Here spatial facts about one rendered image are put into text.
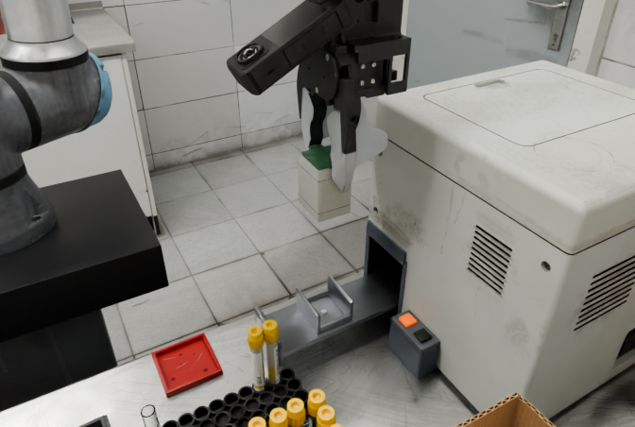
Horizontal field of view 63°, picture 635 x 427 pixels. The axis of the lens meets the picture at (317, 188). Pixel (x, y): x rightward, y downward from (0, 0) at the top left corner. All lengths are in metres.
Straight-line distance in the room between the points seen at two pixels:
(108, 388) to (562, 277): 0.51
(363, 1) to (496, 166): 0.19
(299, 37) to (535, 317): 0.32
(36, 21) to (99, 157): 1.44
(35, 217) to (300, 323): 0.42
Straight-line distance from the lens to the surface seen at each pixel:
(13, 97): 0.80
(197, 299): 2.07
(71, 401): 0.69
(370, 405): 0.63
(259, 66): 0.44
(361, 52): 0.47
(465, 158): 0.50
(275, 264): 2.18
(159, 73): 2.80
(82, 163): 2.22
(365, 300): 0.69
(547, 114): 0.59
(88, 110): 0.85
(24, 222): 0.82
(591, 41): 1.94
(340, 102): 0.47
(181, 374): 0.67
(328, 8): 0.46
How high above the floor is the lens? 1.39
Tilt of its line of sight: 31 degrees down
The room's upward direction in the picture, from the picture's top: straight up
